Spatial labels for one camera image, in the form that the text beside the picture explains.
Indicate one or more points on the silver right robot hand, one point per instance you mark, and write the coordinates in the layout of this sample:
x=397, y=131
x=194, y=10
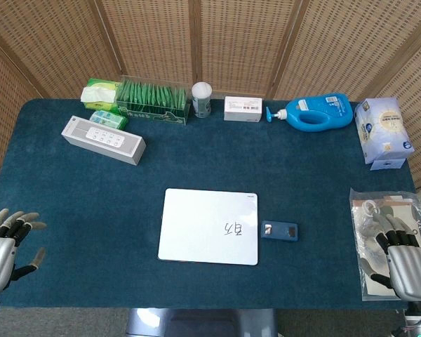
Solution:
x=410, y=270

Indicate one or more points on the blue board eraser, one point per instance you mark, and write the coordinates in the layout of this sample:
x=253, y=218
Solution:
x=279, y=231

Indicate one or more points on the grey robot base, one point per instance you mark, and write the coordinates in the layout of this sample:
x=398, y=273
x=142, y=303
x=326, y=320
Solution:
x=196, y=323

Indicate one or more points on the white writing board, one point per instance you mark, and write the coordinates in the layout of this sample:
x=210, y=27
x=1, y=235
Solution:
x=196, y=228

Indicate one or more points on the clear plastic bag with contents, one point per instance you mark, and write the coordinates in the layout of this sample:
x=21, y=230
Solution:
x=400, y=207

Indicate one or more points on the light purple tissue pack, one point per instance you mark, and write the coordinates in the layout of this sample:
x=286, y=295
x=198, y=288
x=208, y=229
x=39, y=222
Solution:
x=382, y=130

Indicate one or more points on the white rectangular speaker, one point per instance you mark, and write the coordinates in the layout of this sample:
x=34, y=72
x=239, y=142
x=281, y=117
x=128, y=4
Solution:
x=101, y=140

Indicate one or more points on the small green tissue pack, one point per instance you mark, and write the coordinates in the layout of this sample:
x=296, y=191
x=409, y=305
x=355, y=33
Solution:
x=108, y=119

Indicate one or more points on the blue pump detergent bottle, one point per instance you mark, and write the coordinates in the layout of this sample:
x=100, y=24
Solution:
x=319, y=112

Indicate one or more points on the green tissue pack, tissue out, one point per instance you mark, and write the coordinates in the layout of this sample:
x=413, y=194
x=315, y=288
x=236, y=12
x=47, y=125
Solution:
x=96, y=94

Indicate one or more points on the clear box of green tea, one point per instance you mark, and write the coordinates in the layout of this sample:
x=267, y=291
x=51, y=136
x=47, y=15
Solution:
x=151, y=103

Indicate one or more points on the dark blue table mat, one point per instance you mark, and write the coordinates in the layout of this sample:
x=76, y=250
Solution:
x=203, y=158

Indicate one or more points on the small white cardboard box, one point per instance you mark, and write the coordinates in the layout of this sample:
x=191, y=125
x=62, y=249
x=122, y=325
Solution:
x=242, y=109

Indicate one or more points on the white cylindrical canister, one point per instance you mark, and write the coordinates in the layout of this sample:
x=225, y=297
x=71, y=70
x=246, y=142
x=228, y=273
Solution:
x=201, y=102

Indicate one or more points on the bamboo folding screen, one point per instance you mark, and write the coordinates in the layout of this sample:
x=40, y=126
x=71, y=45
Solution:
x=231, y=42

